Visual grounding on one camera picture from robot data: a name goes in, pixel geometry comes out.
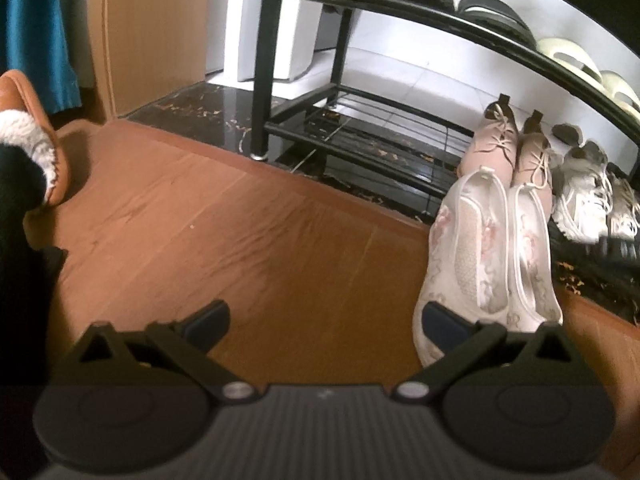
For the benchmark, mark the white appliance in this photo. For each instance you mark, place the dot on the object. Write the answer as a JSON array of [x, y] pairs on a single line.
[[270, 20]]

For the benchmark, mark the teal curtain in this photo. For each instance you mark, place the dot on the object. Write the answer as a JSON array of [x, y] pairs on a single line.
[[35, 30]]

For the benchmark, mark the pink lace-up shoe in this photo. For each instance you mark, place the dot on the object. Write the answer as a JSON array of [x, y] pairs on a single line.
[[532, 165], [492, 145]]

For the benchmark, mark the person's black-clothed leg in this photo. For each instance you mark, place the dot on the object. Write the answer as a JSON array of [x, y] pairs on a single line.
[[20, 240]]

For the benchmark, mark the black metal shoe rack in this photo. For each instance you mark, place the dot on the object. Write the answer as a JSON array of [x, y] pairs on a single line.
[[400, 125]]

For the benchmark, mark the wooden door panel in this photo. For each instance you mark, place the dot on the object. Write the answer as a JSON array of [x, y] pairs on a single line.
[[150, 30]]

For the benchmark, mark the white lace-up sneaker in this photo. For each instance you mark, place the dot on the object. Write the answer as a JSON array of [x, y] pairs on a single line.
[[625, 207], [582, 195]]

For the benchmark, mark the white floral mesh shoe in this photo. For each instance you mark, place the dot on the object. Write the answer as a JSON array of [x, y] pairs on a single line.
[[532, 260], [460, 250]]

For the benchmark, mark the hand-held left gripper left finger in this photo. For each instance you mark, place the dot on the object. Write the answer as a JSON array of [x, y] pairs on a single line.
[[207, 322]]

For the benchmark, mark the brown fleece-lined slipper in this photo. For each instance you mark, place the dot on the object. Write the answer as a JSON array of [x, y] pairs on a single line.
[[37, 130]]

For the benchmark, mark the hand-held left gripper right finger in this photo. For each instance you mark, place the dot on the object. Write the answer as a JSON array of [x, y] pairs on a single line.
[[445, 325]]

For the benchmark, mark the cream slipper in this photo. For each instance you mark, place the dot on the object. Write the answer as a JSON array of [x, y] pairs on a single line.
[[570, 57], [622, 90]]

